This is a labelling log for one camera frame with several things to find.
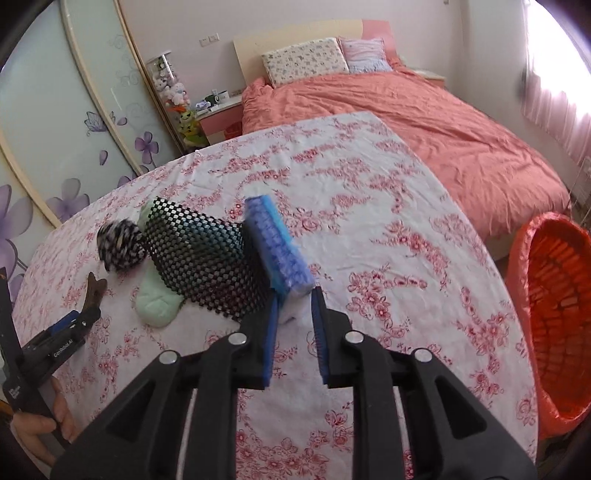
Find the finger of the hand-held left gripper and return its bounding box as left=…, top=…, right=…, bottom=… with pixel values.
left=46, top=305, right=102, bottom=340

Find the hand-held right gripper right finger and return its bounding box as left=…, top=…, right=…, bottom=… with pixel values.
left=310, top=286, right=539, bottom=480

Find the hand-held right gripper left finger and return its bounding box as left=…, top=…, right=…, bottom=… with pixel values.
left=51, top=295, right=281, bottom=480

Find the black patterned sock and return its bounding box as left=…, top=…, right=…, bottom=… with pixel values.
left=97, top=220, right=147, bottom=273

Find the pale green cloth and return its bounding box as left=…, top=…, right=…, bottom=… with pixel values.
left=135, top=202, right=185, bottom=329

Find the blue sponge pack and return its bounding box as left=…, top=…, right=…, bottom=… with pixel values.
left=244, top=195, right=316, bottom=324

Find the black white checkered sock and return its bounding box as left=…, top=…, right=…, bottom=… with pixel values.
left=144, top=196, right=271, bottom=324

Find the orange laundry basket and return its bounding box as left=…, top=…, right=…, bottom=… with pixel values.
left=504, top=212, right=591, bottom=441

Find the person's left hand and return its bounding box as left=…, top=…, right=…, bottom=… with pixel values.
left=7, top=376, right=77, bottom=467

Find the pink floral tablecloth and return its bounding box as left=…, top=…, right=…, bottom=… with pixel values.
left=9, top=111, right=539, bottom=480

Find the floral sliding wardrobe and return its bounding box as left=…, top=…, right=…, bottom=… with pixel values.
left=0, top=0, right=185, bottom=296

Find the green yellow plush toy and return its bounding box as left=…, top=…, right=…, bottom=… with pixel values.
left=173, top=105, right=208, bottom=147

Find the pink white nightstand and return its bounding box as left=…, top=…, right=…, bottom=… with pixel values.
left=196, top=97, right=245, bottom=146
left=411, top=68, right=448, bottom=90

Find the bed with salmon duvet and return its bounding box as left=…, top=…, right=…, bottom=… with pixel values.
left=241, top=65, right=571, bottom=254

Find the clear plush toy display case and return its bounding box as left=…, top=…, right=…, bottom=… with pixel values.
left=147, top=53, right=191, bottom=112

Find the floral print pillow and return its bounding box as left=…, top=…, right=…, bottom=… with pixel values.
left=261, top=37, right=350, bottom=88

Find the pink striped pillow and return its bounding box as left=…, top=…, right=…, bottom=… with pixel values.
left=339, top=38, right=393, bottom=75

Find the beige pink headboard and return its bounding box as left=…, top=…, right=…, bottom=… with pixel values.
left=233, top=19, right=398, bottom=84

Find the pink curtain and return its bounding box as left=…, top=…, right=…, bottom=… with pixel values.
left=522, top=0, right=591, bottom=167

